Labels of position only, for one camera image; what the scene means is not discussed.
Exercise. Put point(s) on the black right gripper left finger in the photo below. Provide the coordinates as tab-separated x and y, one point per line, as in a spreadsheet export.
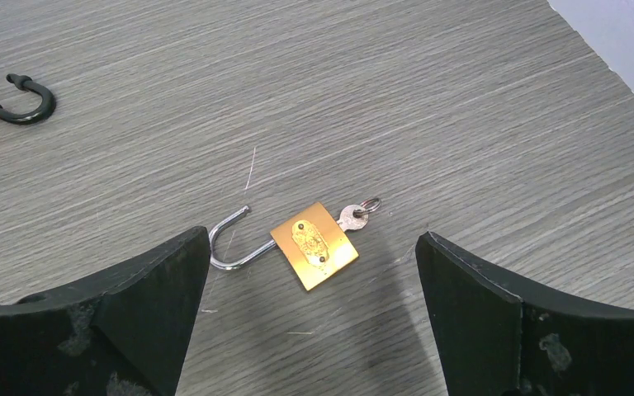
123	330

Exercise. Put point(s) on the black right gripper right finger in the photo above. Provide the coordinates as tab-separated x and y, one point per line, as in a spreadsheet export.
500	333

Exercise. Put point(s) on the brass padlock with steel shackle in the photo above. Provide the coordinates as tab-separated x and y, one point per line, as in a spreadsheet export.
311	241

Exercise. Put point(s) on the small silver key with ring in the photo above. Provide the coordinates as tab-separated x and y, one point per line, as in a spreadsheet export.
355	217

